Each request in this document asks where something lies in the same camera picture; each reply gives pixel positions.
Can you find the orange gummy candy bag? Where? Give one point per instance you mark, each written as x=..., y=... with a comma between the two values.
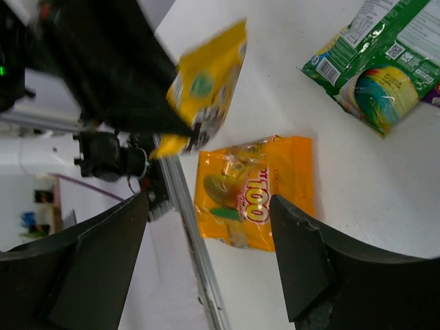
x=235, y=185

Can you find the aluminium table frame rail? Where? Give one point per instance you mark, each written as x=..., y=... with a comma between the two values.
x=181, y=200

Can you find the green snack bag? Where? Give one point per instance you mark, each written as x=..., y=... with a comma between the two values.
x=383, y=63

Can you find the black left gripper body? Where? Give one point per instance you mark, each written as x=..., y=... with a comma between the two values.
x=20, y=50

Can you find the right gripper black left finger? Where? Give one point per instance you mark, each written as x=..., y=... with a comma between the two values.
x=77, y=278

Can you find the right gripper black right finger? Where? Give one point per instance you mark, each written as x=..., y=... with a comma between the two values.
x=332, y=281

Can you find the dark purple candy packet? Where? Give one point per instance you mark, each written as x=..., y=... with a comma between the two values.
x=433, y=97

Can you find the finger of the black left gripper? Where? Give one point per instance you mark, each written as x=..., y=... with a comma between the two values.
x=110, y=60

